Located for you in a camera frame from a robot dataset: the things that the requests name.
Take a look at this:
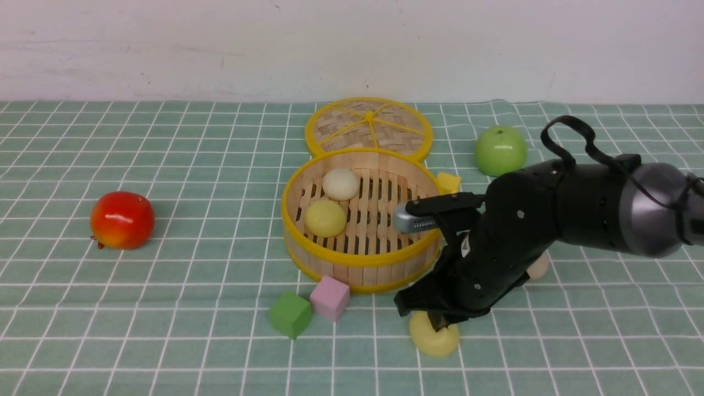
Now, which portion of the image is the yellow bun front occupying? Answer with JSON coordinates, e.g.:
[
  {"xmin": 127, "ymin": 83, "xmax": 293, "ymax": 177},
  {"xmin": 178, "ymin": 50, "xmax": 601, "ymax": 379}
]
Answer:
[{"xmin": 408, "ymin": 311, "xmax": 460, "ymax": 358}]

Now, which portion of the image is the red pomegranate toy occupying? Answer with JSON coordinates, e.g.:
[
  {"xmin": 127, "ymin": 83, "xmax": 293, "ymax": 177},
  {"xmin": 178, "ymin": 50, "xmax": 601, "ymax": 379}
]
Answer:
[{"xmin": 90, "ymin": 191, "xmax": 156, "ymax": 250}]

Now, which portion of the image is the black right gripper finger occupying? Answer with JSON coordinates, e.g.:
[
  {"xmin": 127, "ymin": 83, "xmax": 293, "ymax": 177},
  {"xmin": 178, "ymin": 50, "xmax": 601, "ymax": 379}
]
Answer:
[
  {"xmin": 394, "ymin": 275, "xmax": 441, "ymax": 317},
  {"xmin": 428, "ymin": 311, "xmax": 457, "ymax": 332}
]

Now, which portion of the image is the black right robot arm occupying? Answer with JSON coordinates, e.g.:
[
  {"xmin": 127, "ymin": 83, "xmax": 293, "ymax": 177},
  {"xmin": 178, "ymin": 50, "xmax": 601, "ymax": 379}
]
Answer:
[{"xmin": 393, "ymin": 161, "xmax": 702, "ymax": 330}]

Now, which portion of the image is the black cable loop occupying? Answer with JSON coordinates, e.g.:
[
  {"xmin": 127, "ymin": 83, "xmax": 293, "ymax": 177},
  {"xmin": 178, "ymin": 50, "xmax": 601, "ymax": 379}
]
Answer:
[{"xmin": 541, "ymin": 115, "xmax": 704, "ymax": 212}]

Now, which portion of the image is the bamboo steamer tray yellow rim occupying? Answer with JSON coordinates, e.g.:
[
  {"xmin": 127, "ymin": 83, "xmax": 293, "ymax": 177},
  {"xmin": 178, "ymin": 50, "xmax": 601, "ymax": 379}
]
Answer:
[{"xmin": 280, "ymin": 148, "xmax": 443, "ymax": 293}]

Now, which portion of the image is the yellow bun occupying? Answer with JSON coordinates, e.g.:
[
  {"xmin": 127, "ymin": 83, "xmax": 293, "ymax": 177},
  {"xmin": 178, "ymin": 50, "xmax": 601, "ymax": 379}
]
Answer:
[
  {"xmin": 408, "ymin": 311, "xmax": 460, "ymax": 358},
  {"xmin": 304, "ymin": 200, "xmax": 347, "ymax": 238}
]

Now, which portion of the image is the green checkered tablecloth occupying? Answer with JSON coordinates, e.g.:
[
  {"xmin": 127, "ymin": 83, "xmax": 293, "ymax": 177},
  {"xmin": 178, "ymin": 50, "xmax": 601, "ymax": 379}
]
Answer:
[{"xmin": 1, "ymin": 101, "xmax": 703, "ymax": 395}]

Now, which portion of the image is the green cube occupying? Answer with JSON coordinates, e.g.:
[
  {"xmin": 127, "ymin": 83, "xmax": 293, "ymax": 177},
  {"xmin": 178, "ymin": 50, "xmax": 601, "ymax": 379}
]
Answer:
[{"xmin": 268, "ymin": 290, "xmax": 312, "ymax": 340}]

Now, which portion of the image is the pink cube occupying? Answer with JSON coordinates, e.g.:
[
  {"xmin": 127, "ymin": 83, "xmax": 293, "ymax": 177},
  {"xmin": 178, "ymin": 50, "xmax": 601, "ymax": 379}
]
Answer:
[{"xmin": 309, "ymin": 276, "xmax": 350, "ymax": 322}]

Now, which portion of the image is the yellow cube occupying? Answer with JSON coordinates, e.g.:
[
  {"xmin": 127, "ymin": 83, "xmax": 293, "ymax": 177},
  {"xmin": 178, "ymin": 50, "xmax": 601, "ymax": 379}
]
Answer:
[{"xmin": 437, "ymin": 172, "xmax": 461, "ymax": 195}]

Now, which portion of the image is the green apple toy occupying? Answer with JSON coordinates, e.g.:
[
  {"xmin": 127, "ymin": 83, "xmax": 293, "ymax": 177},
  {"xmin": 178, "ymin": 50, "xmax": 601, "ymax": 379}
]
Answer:
[{"xmin": 475, "ymin": 125, "xmax": 527, "ymax": 177}]

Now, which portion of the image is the white bun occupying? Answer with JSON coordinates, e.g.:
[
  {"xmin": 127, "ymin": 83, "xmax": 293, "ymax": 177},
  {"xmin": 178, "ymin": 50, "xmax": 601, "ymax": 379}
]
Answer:
[
  {"xmin": 322, "ymin": 168, "xmax": 360, "ymax": 201},
  {"xmin": 526, "ymin": 251, "xmax": 551, "ymax": 280}
]

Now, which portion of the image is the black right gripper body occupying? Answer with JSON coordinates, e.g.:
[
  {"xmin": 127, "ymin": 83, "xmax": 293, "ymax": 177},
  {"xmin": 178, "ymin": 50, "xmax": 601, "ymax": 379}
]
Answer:
[{"xmin": 437, "ymin": 170, "xmax": 562, "ymax": 321}]

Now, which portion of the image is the woven bamboo steamer lid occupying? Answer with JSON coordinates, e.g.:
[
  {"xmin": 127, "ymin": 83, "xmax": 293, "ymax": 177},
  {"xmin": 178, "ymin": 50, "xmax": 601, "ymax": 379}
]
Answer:
[{"xmin": 304, "ymin": 97, "xmax": 433, "ymax": 162}]

